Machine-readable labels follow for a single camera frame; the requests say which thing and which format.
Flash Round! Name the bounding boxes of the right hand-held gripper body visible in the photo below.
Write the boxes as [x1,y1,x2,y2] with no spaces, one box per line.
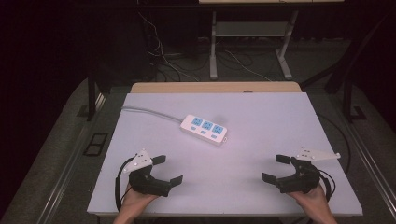
[275,147,342,194]

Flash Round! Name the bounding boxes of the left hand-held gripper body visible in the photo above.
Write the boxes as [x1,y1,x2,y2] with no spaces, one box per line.
[122,148,173,198]

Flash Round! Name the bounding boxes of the white power strip blue sockets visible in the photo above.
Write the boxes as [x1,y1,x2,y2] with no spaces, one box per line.
[179,114,229,147]

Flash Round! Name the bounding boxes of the person's right hand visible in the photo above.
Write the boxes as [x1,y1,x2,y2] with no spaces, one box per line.
[287,184,331,217]

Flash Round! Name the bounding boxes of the person's left hand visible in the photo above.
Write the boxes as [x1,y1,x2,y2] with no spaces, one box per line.
[119,182,160,217]

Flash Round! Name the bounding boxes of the black floor socket plate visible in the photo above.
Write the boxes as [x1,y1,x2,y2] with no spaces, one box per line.
[82,133,109,157]

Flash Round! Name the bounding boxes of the black stand leg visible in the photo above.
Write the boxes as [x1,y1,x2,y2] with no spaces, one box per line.
[77,69,98,122]
[342,78,368,124]

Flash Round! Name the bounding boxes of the wooden table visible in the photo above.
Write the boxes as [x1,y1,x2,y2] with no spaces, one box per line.
[130,81,303,94]

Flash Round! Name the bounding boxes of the grey metal stand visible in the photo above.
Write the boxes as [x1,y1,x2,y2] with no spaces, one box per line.
[209,10,294,81]

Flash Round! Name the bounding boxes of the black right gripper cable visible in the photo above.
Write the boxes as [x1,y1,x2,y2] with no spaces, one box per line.
[317,169,337,203]

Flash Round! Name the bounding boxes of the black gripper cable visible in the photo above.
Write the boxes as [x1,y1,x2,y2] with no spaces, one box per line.
[317,169,337,203]
[114,157,135,213]

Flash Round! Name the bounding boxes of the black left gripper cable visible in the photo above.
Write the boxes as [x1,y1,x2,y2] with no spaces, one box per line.
[114,157,135,213]

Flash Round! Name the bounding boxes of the grey power strip cable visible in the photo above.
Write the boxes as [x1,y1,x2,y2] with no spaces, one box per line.
[120,105,185,123]

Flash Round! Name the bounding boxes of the black cable beside table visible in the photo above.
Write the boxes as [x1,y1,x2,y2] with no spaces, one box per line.
[317,114,352,175]

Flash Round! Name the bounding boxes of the metal floor rail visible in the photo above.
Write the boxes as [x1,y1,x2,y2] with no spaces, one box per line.
[36,92,107,224]
[329,101,396,216]

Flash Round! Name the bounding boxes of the white floor cable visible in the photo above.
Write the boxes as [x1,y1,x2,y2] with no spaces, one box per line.
[137,11,201,83]
[223,49,273,83]

